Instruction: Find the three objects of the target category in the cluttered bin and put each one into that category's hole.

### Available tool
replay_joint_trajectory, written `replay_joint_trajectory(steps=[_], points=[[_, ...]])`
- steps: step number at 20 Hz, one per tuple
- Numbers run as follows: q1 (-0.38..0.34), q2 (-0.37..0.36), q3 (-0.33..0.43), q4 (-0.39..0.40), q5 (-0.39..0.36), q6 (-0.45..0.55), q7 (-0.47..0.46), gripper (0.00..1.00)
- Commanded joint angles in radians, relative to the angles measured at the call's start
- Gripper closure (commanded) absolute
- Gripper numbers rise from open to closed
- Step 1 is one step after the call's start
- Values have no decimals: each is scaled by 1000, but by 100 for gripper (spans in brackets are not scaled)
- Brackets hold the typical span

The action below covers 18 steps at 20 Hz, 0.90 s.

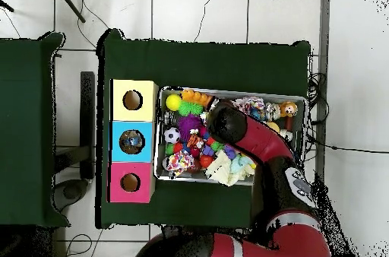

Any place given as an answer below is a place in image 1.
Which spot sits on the black tripod leg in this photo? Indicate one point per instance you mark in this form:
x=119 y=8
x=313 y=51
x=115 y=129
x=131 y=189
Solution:
x=70 y=4
x=7 y=6

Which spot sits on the black flat panel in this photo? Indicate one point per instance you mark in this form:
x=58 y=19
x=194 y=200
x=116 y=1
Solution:
x=87 y=117

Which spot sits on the brown plush monkey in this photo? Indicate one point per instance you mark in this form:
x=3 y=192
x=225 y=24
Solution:
x=288 y=109

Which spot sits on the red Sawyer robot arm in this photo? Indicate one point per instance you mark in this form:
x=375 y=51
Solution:
x=261 y=141

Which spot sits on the colourful patterned cloth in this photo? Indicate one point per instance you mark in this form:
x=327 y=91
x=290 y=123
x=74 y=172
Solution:
x=180 y=162

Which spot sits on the wooden box with three holes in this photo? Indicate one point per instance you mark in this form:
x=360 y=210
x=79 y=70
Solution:
x=142 y=111

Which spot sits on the cream knitted cloth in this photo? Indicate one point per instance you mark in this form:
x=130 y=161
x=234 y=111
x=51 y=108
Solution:
x=222 y=168

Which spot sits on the yellow ball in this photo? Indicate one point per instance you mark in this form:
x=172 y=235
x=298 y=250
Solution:
x=173 y=102

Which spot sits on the purple spiky ball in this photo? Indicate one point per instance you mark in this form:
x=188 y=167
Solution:
x=189 y=124

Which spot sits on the small soccer ball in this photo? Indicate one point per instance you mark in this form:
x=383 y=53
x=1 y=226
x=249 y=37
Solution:
x=172 y=135

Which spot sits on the striped tiger plush toy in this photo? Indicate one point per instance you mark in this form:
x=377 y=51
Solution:
x=194 y=141

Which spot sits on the dark green tablecloth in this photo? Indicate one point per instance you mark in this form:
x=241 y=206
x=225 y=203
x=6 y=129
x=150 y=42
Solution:
x=24 y=117
x=197 y=65

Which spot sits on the green spiky ball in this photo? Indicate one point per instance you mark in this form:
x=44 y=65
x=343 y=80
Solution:
x=190 y=108

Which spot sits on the clear mesh bin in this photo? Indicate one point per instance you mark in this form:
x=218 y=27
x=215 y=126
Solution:
x=170 y=176

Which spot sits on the orange toy block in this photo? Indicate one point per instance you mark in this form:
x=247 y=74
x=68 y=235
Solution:
x=196 y=96

